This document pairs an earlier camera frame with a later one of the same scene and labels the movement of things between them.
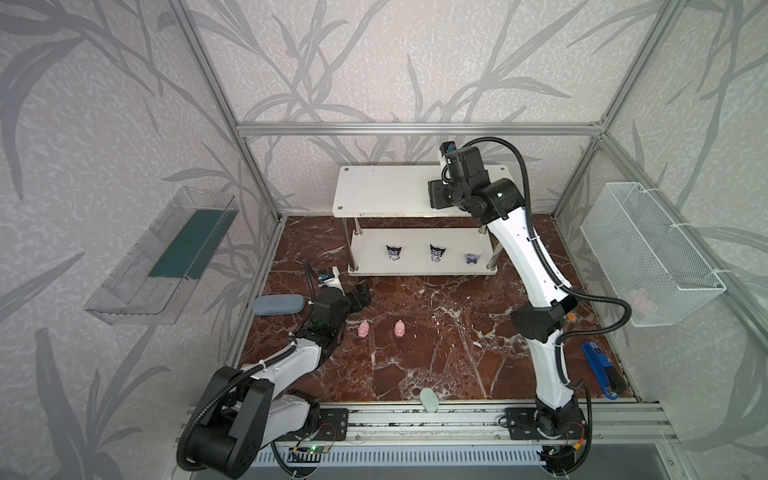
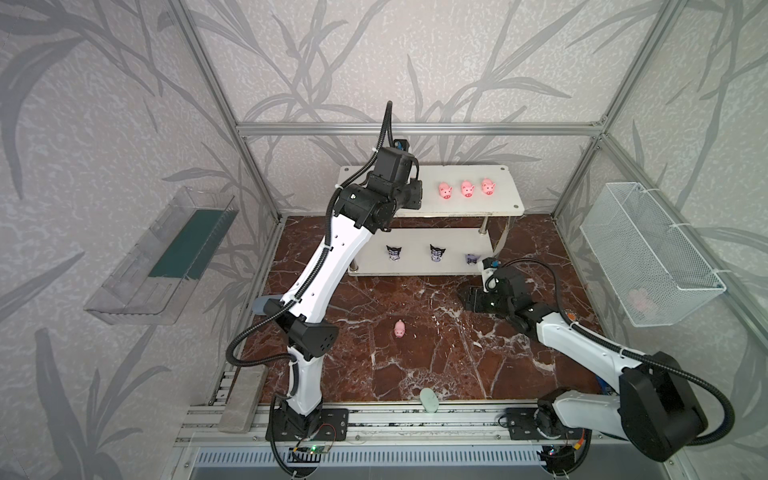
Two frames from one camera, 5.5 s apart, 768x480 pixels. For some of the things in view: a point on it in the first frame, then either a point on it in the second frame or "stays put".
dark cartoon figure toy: [436, 253] stays put
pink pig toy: [399, 328] stays put
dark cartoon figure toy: [394, 253] stays put
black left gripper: [346, 300] -> [411, 196]
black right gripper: [438, 193] -> [477, 297]
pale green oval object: [429, 400] stays put
